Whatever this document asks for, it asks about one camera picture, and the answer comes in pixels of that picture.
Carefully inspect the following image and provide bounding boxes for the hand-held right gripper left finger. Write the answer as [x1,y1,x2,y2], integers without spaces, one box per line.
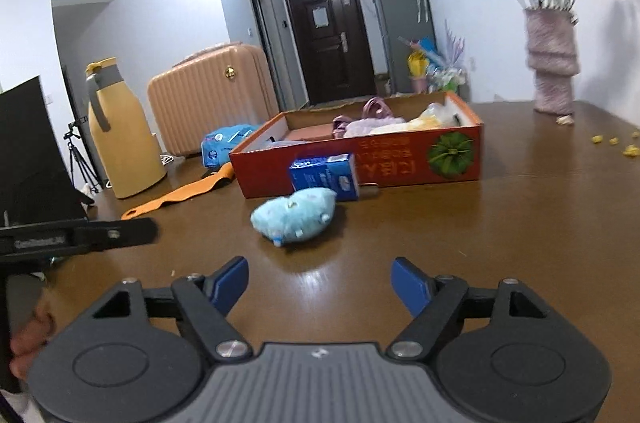
[92,255,251,363]

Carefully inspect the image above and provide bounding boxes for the light blue plush toy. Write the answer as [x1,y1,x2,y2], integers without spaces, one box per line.
[250,188,338,248]

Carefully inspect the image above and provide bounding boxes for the blue milk carton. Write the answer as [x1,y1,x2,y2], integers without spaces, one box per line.
[288,153,361,203]

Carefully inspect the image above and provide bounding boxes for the black tripod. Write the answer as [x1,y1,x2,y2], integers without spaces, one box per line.
[62,118,103,195]

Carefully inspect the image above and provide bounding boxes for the red cardboard box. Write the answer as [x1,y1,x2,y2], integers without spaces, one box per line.
[229,92,485,200]

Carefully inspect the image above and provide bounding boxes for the yellow wrapped bouquet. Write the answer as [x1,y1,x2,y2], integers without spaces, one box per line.
[407,50,430,79]

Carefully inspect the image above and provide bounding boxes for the pink textured vase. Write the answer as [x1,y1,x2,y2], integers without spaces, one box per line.
[522,7,581,115]

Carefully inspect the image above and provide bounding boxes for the orange rubber strap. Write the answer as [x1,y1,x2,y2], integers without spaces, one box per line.
[121,162,235,220]

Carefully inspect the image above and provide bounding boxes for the purple decorative spray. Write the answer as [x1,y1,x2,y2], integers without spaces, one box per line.
[444,20,467,69]

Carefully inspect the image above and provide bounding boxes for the pink ribbed suitcase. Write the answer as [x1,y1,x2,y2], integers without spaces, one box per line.
[147,43,281,159]

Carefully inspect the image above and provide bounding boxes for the purple towel cloth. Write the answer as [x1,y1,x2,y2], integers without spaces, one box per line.
[345,116,407,138]

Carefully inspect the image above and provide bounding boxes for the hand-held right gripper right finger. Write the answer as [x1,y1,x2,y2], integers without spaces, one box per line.
[391,255,549,363]

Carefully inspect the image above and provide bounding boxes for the grey side door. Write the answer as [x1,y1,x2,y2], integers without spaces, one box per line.
[246,0,296,106]

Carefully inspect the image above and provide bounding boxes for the yellow thermos jug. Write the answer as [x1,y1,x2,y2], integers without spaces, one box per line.
[84,57,168,200]

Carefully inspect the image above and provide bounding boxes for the person's left hand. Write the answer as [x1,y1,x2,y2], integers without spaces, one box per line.
[9,287,58,381]

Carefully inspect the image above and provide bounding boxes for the dark brown door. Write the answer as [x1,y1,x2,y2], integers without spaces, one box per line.
[283,0,377,105]

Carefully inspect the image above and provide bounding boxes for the grey refrigerator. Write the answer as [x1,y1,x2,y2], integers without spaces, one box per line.
[367,0,438,94]

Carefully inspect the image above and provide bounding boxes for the scattered yellow crumbs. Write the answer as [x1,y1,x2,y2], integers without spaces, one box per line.
[591,134,640,158]

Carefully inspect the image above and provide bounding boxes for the white and yellow plush toy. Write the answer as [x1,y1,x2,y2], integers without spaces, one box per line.
[372,102,463,135]

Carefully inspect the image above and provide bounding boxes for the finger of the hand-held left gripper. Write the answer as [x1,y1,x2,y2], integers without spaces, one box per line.
[70,217,160,255]

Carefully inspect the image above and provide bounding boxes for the blue wet wipes pack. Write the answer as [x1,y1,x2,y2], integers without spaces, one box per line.
[201,123,263,169]

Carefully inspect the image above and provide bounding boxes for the pink satin bow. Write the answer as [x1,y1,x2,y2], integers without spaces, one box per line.
[332,97,393,139]

